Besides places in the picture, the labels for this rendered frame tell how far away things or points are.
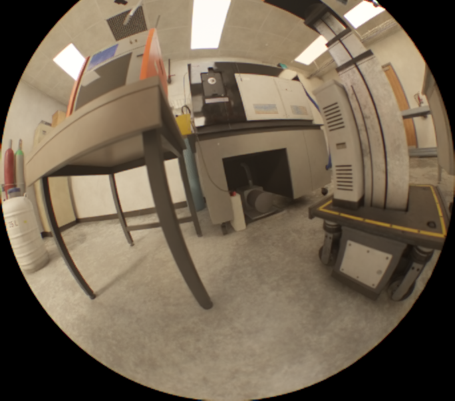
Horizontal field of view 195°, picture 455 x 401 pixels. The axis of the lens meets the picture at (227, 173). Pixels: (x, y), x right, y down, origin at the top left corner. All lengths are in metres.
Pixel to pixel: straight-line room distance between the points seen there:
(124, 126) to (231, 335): 0.62
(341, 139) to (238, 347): 0.69
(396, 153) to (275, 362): 0.64
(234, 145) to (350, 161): 0.68
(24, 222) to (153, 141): 1.57
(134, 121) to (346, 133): 0.54
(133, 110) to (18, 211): 1.55
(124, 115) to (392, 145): 0.67
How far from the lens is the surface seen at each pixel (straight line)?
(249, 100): 1.14
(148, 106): 0.28
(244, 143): 0.91
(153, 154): 0.33
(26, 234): 1.70
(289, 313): 0.54
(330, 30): 0.70
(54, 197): 3.18
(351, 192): 0.49
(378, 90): 0.51
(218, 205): 0.88
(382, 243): 0.43
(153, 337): 0.61
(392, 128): 0.49
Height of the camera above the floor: 0.49
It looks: 3 degrees down
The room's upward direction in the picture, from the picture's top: 11 degrees counter-clockwise
